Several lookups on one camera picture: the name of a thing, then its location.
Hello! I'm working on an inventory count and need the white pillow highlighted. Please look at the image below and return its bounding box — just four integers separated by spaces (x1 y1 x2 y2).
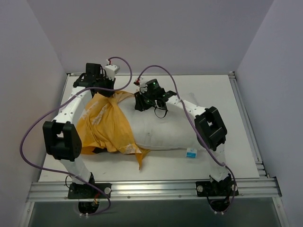
118 97 204 150

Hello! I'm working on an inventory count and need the yellow Mickey Mouse pillowcase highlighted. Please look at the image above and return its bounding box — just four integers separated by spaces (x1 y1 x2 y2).
76 91 150 168

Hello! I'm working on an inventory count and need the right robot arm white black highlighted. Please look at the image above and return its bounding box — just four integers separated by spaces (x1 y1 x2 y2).
134 79 229 195

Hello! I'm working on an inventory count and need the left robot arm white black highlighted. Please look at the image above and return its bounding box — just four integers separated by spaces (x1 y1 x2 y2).
43 63 120 198

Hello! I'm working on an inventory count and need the blue white pillow label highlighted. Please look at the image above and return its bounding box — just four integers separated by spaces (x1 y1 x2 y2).
186 148 197 158

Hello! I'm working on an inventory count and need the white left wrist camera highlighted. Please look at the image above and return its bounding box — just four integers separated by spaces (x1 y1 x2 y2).
104 64 120 81

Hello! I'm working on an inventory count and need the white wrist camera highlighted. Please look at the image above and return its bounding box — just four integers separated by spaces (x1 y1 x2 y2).
104 64 120 81
134 76 148 88

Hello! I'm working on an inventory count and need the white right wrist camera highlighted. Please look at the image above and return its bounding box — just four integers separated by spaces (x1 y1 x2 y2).
134 76 148 88

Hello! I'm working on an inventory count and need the aluminium back frame rail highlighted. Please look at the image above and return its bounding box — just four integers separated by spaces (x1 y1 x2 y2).
67 71 236 79

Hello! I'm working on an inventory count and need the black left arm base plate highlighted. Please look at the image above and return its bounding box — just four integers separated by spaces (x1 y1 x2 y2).
67 183 112 199

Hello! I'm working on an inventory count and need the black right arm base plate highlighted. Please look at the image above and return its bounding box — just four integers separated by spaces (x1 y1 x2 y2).
195 180 233 197

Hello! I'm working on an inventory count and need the aluminium front frame rail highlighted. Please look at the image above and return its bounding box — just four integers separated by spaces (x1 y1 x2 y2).
27 178 282 202

